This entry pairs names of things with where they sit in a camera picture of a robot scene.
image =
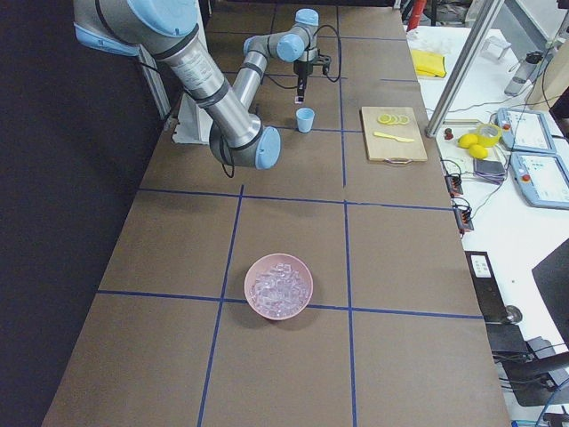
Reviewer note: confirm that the lemon slices row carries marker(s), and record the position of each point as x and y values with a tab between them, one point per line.
391	119

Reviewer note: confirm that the aluminium frame post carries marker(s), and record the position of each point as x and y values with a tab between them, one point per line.
477	35

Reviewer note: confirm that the lower blue teach pendant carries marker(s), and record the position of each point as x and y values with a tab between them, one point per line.
542	179

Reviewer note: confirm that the black red connector box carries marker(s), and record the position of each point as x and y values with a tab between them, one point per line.
453	184
462	214

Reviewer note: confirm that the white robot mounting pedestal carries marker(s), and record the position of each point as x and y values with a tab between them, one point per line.
194	123

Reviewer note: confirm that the yellow plastic knife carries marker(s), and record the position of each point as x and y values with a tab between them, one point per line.
393	137

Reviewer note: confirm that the yellow lemon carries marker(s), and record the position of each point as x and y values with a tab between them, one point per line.
467	140
478	151

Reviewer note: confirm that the light blue plastic cup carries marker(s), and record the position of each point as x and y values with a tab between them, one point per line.
305	119

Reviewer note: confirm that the blue teach pendant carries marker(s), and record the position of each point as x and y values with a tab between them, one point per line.
542	179
524	130

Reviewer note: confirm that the yellow cloth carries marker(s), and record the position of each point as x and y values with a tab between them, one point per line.
428	64

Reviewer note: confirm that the pink bowl of ice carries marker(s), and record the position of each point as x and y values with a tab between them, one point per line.
278	286

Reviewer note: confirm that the crumpled clear plastic bag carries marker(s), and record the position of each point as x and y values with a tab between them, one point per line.
420	39

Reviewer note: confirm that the yellow tape roll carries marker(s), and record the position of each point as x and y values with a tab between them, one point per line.
488	135

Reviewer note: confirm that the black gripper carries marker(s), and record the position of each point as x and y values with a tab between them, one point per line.
302	68

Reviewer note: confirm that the clear water bottle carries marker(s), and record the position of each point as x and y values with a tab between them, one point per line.
528	69

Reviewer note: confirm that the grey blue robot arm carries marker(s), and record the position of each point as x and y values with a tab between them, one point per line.
168	30

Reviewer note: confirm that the wooden cutting board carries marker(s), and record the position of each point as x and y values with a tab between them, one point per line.
388	151

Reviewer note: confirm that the upper blue teach pendant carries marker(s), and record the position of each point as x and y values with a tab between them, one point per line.
524	130

